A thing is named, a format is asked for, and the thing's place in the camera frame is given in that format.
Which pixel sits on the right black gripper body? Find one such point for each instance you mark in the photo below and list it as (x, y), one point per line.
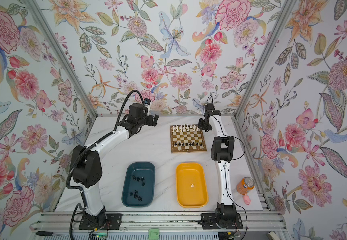
(204, 125)

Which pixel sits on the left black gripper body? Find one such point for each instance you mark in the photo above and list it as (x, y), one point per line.
(144, 120)

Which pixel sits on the wooden chess board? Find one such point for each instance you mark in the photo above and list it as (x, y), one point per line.
(186, 139)

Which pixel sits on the yellow plastic tray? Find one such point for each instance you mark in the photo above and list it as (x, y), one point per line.
(191, 189)

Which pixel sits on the orange drink can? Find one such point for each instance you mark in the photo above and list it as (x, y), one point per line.
(245, 185)

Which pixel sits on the dark teal plastic tray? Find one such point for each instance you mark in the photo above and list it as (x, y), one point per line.
(138, 187)

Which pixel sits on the pink pig toy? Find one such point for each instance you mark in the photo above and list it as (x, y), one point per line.
(246, 199)

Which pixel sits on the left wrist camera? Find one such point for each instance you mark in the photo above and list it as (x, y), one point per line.
(147, 102)

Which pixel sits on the green clip on rail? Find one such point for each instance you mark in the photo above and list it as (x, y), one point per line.
(153, 234)

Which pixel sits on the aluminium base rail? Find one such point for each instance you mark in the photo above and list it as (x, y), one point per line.
(187, 221)

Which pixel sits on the black screwdriver handle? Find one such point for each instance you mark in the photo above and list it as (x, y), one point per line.
(44, 233)

